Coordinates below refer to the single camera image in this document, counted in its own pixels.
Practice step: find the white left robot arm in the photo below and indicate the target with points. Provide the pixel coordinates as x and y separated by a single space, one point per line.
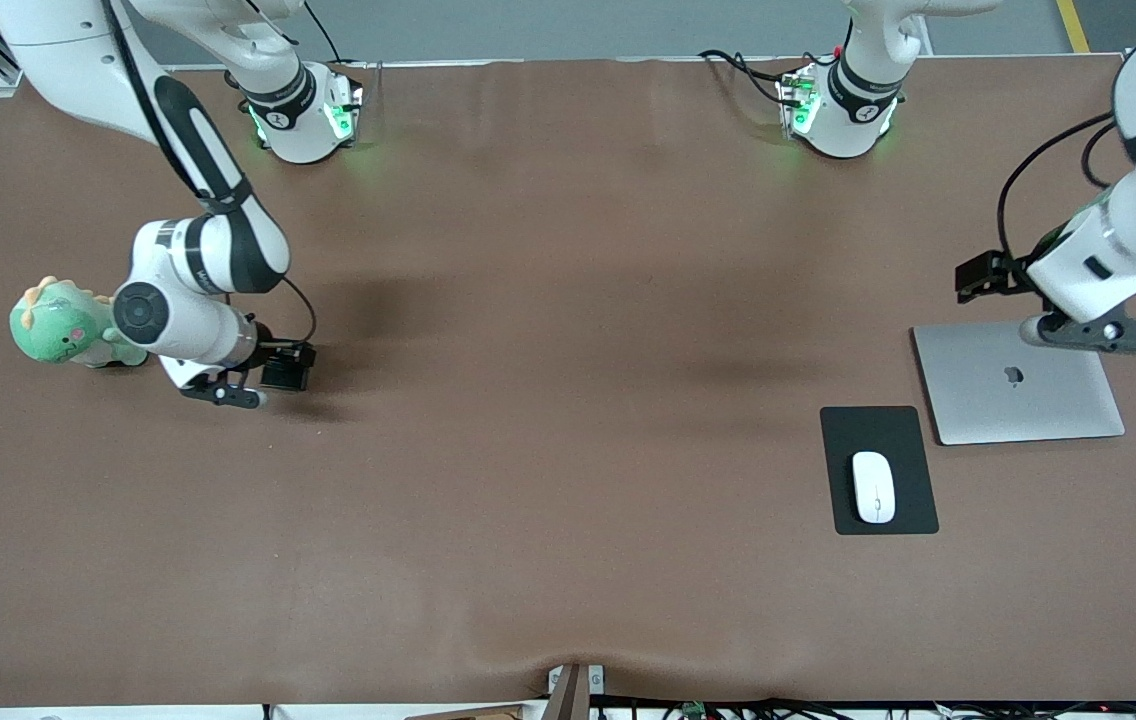
843 110

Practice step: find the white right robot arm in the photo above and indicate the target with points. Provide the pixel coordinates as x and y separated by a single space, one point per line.
78 50

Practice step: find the white computer mouse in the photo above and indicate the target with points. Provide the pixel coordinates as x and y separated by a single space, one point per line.
873 487

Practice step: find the black mouse pad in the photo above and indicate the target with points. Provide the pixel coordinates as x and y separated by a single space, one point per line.
913 430

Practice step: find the silver laptop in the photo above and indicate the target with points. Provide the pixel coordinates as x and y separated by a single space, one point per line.
1018 405

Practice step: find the metal stand bracket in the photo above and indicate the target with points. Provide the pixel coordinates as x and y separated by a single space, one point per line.
575 690

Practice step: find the green dinosaur plush toy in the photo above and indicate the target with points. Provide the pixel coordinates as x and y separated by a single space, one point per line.
58 330

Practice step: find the brown table cover mat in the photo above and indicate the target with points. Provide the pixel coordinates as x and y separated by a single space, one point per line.
568 550

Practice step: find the black phone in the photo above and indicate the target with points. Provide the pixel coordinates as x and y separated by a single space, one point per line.
283 377

